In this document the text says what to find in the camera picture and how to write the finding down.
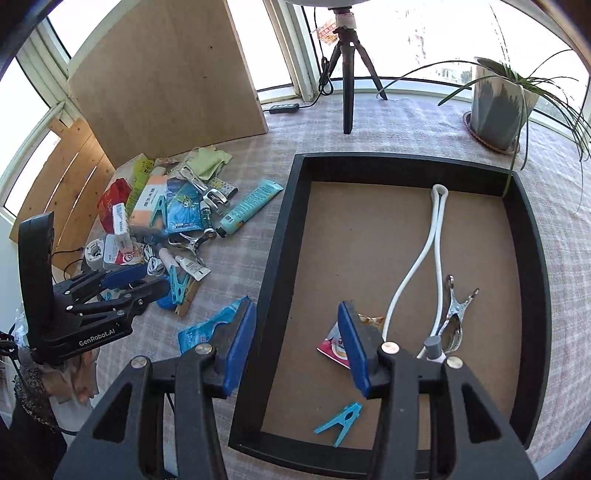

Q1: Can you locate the potted spider plant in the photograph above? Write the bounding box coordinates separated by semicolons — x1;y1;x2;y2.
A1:
378;4;591;213

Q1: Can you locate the orange white snack packet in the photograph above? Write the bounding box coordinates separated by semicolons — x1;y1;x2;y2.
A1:
115;244;149;267

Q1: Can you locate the plaid cloth desktop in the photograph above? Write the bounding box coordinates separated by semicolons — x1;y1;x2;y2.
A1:
83;95;591;467

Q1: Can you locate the white looped tube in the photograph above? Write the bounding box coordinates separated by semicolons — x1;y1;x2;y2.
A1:
382;184;451;361

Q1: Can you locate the blue zip packet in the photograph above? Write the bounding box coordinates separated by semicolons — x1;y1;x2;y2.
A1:
165;178;205;235

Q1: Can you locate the red white snack packet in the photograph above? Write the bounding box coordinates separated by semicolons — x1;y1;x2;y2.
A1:
317;314;386;370

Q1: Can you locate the white handheld fan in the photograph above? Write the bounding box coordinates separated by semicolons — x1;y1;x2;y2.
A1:
84;237;110;269

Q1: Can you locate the large silver metal clip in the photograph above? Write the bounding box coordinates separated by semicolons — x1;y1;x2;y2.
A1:
178;166;230;209

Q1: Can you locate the white usb cable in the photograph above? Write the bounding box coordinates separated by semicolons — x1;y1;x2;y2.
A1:
140;244;168;278

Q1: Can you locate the teal tube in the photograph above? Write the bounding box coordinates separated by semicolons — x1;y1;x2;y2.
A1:
219;180;284;238

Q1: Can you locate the ring light on tripod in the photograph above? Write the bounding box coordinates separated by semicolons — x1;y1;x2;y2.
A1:
262;0;335;116

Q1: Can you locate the plywood board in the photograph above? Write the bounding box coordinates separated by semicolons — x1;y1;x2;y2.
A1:
67;0;269;168

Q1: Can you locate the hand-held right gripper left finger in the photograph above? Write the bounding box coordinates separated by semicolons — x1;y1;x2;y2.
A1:
54;298;257;480

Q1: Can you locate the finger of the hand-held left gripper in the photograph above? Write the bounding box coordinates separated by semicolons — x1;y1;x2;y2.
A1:
69;277;171;321
53;264;149;305

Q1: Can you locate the white barcode box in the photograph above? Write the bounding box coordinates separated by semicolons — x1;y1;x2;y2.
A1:
111;202;133;250

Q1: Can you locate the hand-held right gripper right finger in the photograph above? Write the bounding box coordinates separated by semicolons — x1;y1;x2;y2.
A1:
337;301;539;480

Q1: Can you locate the orange tissue pack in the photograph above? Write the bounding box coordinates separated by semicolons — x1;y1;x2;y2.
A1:
129;175;171;228

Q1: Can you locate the slatted wooden panel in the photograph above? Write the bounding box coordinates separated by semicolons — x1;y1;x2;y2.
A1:
9;117;116;274

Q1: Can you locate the black tripod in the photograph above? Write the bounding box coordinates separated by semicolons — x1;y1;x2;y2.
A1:
329;11;384;134

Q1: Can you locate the pale green cloth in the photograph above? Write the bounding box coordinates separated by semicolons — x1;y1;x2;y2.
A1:
182;146;235;182

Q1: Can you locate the small silver metal clip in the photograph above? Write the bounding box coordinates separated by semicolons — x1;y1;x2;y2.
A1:
167;230;218;256

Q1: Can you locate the wooden clothespin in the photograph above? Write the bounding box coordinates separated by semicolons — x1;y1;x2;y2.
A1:
174;277;202;319

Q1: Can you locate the blue tissue pack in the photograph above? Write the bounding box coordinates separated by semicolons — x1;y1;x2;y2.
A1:
178;298;252;355

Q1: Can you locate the person's left forearm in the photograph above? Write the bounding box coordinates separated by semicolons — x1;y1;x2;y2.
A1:
11;364;63;432

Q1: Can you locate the grey capped small bottle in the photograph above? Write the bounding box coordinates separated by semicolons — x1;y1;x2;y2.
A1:
417;336;448;363

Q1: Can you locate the red bag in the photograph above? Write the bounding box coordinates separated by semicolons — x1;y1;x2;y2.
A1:
96;178;134;223

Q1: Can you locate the pink woven coaster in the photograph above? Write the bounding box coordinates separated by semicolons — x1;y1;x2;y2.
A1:
463;111;522;155

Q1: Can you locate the black tray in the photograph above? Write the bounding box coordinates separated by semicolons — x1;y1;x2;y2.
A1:
228;154;553;479

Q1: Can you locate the blue plastic clothespin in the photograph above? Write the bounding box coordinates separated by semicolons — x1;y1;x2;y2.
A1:
167;265;191;308
314;401;363;448
148;195;169;230

